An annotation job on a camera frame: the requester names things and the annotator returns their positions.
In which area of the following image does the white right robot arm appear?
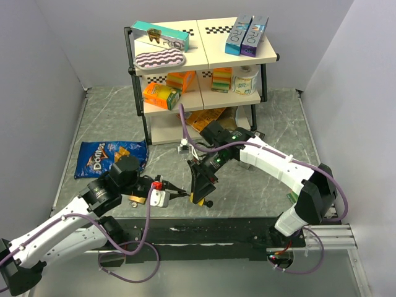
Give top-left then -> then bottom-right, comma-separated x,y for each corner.
187,121 -> 337,247

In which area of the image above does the large brass padlock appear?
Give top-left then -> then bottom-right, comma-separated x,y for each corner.
127,196 -> 147,208

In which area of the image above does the orange sponge box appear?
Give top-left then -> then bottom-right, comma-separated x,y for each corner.
165,71 -> 196,93
143,82 -> 181,110

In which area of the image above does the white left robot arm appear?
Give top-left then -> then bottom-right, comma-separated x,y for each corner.
1,155 -> 188,296

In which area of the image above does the blue toothpaste box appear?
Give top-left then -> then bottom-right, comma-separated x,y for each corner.
225,14 -> 253,56

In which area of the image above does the orange snack packet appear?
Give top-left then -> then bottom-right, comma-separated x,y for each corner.
184,108 -> 226,133

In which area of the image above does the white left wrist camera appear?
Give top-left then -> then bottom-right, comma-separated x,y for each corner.
148,181 -> 170,208

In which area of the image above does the teal toothpaste box lying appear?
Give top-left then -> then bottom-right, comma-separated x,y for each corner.
131,21 -> 189,52

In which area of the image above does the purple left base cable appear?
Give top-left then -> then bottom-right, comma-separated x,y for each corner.
97,241 -> 161,283

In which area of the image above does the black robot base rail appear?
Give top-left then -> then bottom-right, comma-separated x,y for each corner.
77,216 -> 310,264

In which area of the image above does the toilet paper roll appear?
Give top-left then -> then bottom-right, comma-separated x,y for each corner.
231,65 -> 259,96

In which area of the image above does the orange sponge box front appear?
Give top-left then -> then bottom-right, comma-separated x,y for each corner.
143,82 -> 181,110

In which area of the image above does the blue Doritos chip bag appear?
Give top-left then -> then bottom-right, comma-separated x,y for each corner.
74,140 -> 149,179

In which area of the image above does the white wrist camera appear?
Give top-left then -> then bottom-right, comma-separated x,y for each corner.
177,138 -> 192,154
148,181 -> 170,208

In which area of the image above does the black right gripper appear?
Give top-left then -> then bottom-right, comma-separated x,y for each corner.
187,145 -> 228,204

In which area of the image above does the orange sponge pack on table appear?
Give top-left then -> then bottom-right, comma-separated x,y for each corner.
286,192 -> 298,204

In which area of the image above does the purple toothpaste box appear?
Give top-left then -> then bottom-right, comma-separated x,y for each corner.
241,15 -> 269,57

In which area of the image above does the colourful sponge stack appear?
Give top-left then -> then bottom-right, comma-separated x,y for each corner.
211,67 -> 232,93

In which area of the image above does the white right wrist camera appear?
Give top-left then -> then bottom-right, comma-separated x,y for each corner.
177,138 -> 192,154

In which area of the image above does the beige three-tier shelf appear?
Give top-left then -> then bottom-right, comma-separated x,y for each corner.
124,17 -> 279,145

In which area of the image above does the orange sponge box rear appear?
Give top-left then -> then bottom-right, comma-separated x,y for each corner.
165,71 -> 196,93

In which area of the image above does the brown seed bag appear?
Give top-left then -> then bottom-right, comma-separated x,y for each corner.
217,106 -> 238,131

